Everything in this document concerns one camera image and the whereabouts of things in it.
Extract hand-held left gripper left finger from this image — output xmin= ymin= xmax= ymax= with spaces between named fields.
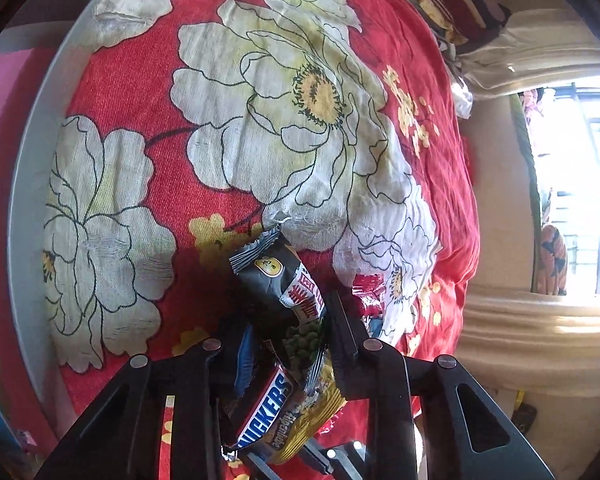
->
xmin=34 ymin=317 xmax=261 ymax=480

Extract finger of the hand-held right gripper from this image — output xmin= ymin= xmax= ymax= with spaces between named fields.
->
xmin=242 ymin=439 xmax=369 ymax=480

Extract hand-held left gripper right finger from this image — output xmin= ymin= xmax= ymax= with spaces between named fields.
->
xmin=324 ymin=289 xmax=557 ymax=480

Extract brown chocolate bar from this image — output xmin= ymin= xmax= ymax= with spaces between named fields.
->
xmin=220 ymin=364 xmax=296 ymax=462

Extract yellow snack packet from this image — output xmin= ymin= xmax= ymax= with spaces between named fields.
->
xmin=260 ymin=350 xmax=347 ymax=465

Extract black green pea snack packet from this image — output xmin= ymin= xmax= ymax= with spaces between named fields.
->
xmin=229 ymin=227 xmax=332 ymax=392

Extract red striped lollipop wrapper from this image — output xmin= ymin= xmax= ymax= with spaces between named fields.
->
xmin=352 ymin=274 xmax=387 ymax=337

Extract red floral blanket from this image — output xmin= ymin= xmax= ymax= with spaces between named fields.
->
xmin=32 ymin=0 xmax=482 ymax=480

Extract orange patterned cloth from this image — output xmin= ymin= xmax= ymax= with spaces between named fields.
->
xmin=537 ymin=224 xmax=569 ymax=297

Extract white grey cloth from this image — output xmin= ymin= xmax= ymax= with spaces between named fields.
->
xmin=449 ymin=55 xmax=477 ymax=120

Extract window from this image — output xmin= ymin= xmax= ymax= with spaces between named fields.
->
xmin=522 ymin=80 xmax=600 ymax=297

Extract cream folded blanket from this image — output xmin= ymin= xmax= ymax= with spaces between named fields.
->
xmin=460 ymin=8 xmax=600 ymax=97

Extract stack of folded clothes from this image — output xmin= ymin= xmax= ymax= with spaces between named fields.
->
xmin=395 ymin=0 xmax=512 ymax=57

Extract cream wooden bed frame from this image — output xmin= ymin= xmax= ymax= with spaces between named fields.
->
xmin=457 ymin=95 xmax=600 ymax=397

